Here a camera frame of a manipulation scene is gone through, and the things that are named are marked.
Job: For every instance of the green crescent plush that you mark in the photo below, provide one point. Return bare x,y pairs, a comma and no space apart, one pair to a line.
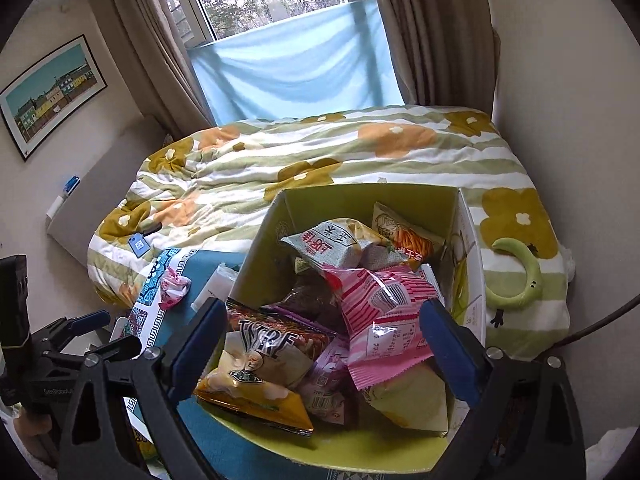
530,280

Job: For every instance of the gold brown snack packet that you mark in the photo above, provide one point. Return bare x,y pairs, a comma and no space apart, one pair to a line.
255,375

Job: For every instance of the green cardboard box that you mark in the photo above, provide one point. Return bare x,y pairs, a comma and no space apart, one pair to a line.
260,260

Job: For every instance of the grey headboard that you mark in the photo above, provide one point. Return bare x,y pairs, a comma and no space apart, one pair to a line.
100,195

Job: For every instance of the person's left hand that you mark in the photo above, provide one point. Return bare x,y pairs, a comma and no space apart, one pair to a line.
32,425

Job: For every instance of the brown curtain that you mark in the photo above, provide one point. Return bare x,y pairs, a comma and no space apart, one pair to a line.
435,35
155,50

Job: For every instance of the black small object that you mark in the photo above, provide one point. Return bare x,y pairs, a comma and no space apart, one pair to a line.
152,229

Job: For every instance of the pink striped snack packet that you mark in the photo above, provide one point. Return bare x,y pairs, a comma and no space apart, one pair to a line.
385,320

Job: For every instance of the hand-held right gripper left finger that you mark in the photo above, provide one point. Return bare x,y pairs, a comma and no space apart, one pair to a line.
200,345

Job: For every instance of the orange sticks snack packet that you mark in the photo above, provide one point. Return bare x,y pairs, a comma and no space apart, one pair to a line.
405,240

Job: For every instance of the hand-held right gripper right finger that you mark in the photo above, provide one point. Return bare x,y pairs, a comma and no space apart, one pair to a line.
450,355

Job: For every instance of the blue and white small object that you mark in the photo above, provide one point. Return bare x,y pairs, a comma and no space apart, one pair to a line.
71,185

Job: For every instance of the grey-green snack packet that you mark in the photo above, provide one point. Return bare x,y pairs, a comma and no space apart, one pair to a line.
330,245

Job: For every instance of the white cloth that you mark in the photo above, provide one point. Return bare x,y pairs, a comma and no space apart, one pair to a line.
610,452

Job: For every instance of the dark maroon snack packet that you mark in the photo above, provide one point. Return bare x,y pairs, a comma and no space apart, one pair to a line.
305,295

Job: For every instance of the blue phone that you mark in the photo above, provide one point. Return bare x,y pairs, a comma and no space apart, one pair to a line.
138,242

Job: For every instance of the small pink white packet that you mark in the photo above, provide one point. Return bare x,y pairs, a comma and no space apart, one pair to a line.
172,287

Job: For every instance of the light blue window cloth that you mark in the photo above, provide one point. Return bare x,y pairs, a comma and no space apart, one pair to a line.
300,70

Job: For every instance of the pale yellow snack packet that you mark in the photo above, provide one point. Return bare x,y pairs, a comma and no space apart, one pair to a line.
410,400

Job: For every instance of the white snack packet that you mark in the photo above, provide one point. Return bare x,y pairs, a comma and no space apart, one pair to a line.
215,285

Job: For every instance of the floral striped quilt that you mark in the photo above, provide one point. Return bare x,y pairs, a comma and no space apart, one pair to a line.
350,145

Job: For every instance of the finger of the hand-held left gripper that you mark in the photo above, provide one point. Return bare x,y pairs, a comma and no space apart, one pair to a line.
85,322
120,346

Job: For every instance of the framed wall picture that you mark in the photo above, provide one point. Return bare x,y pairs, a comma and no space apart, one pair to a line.
45,95

